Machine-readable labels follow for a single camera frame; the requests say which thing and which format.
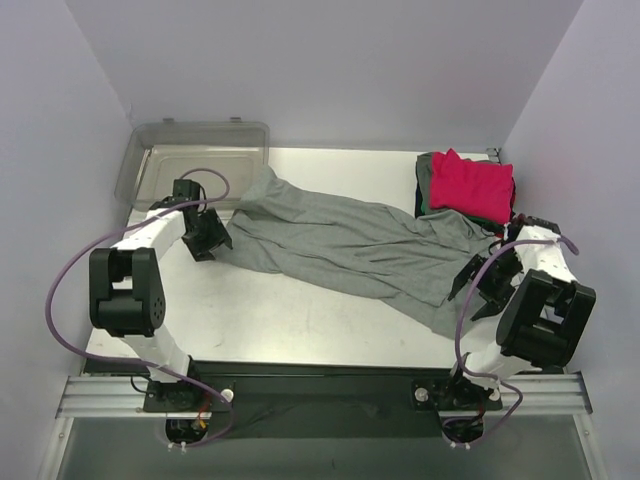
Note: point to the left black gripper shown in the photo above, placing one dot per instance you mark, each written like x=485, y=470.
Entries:
x=208, y=236

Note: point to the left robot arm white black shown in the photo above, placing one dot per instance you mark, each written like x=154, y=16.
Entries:
x=126, y=294

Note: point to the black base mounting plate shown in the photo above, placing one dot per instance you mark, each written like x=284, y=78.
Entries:
x=288, y=401

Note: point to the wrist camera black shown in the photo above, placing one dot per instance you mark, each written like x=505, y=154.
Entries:
x=522, y=220
x=184, y=190

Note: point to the aluminium frame rail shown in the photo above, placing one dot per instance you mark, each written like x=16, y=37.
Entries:
x=102, y=397

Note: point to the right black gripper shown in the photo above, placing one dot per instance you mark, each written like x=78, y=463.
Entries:
x=489, y=279

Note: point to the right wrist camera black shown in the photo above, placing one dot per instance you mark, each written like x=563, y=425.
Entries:
x=522, y=220

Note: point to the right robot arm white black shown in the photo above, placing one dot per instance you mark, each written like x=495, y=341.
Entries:
x=541, y=307

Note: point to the folded magenta t-shirt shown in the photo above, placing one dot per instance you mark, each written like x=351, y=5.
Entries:
x=482, y=190

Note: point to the grey t-shirt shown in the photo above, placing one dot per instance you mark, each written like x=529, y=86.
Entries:
x=365, y=249
x=423, y=176

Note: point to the clear plastic bin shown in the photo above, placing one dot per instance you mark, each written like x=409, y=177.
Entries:
x=224, y=157

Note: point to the folded grey t-shirt in stack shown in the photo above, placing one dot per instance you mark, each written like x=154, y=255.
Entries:
x=423, y=176

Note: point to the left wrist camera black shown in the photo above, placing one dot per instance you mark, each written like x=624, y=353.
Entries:
x=184, y=190

